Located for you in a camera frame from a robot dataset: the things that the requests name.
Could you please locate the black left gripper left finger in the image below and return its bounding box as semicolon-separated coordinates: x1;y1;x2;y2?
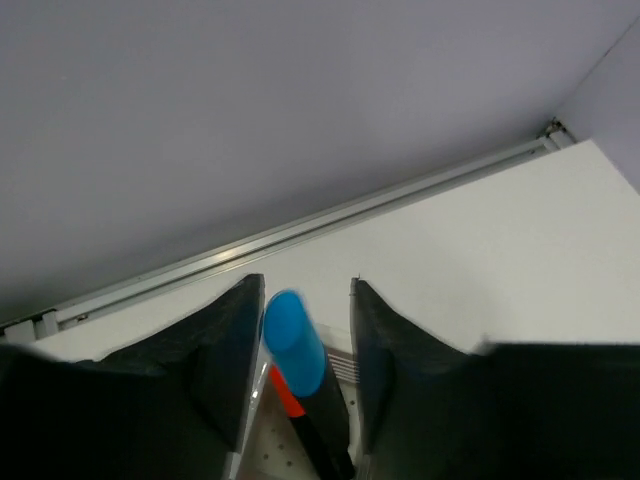
1;274;264;479

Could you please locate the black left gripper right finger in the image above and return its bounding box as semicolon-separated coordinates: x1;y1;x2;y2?
350;279;639;479

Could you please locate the orange highlighter marker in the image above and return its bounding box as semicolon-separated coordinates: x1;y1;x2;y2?
269;366;355;479

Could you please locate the blue highlighter marker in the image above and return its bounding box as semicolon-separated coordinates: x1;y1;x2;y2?
263;290;349;450

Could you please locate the white slotted organizer box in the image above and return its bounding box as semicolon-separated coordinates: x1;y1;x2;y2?
222;324;361;479

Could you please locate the aluminium table edge rail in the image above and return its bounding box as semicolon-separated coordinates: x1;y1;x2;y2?
1;119;576;343

